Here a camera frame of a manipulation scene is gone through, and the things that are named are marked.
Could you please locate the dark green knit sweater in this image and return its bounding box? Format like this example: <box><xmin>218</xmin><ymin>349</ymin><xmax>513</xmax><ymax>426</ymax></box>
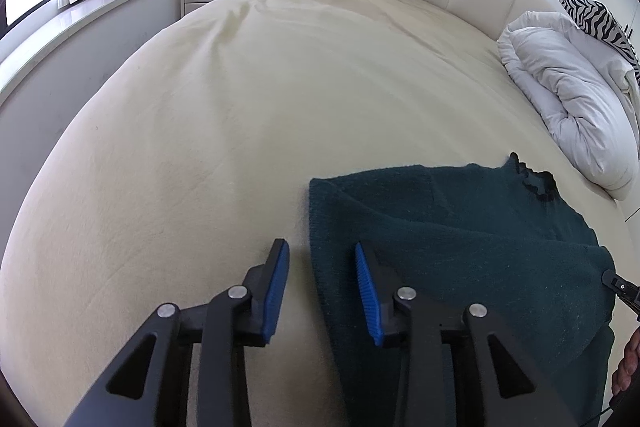
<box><xmin>309</xmin><ymin>155</ymin><xmax>615</xmax><ymax>426</ymax></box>

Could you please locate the person's right hand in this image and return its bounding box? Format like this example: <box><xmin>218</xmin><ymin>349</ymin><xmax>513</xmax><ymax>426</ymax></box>
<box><xmin>612</xmin><ymin>329</ymin><xmax>640</xmax><ymax>395</ymax></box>

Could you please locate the bed with beige sheet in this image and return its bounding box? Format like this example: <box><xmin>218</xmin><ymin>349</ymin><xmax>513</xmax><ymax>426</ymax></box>
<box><xmin>1</xmin><ymin>0</ymin><xmax>639</xmax><ymax>426</ymax></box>

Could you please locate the white folded duvet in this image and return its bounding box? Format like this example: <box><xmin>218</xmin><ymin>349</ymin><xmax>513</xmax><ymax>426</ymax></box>
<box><xmin>497</xmin><ymin>11</ymin><xmax>639</xmax><ymax>200</ymax></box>

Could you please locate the zebra print pillow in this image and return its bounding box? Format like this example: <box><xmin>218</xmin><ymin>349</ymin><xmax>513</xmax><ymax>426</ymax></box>
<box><xmin>558</xmin><ymin>0</ymin><xmax>639</xmax><ymax>79</ymax></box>

